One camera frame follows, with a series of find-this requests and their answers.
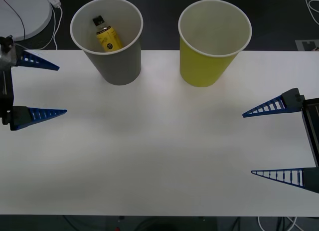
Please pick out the yellow-green plastic bin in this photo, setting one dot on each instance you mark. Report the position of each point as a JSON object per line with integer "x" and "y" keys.
{"x": 202, "y": 71}

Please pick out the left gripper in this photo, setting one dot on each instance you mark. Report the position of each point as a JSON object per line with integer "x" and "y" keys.
{"x": 6, "y": 91}

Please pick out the grey plastic bin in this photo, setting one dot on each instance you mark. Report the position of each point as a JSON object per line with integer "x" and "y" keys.
{"x": 119, "y": 66}

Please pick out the grey floor plate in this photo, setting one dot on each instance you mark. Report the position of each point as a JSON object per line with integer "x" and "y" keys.
{"x": 300, "y": 45}

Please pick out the yellow bottle with black cap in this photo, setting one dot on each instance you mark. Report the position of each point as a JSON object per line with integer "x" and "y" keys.
{"x": 108, "y": 39}

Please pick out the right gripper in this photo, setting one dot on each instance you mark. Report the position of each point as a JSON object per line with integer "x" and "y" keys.
{"x": 312, "y": 121}

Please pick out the round white floor base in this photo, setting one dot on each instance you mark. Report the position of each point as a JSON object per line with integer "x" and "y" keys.
{"x": 32, "y": 14}

